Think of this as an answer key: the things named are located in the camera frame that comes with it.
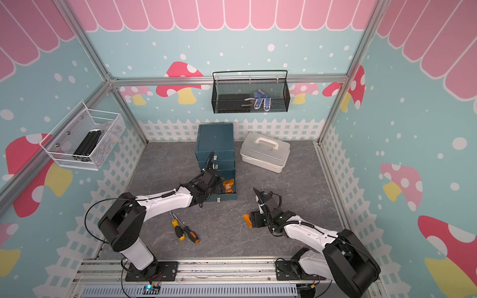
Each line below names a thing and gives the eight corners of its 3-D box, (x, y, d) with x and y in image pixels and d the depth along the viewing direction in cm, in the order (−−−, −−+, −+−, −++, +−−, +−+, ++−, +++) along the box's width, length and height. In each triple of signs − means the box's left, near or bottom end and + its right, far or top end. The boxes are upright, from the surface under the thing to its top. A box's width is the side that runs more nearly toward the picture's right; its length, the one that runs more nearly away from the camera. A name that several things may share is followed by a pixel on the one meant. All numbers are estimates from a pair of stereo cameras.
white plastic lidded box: (238, 162, 112) (237, 149, 102) (248, 144, 121) (249, 130, 112) (283, 178, 105) (287, 164, 95) (290, 157, 114) (294, 143, 105)
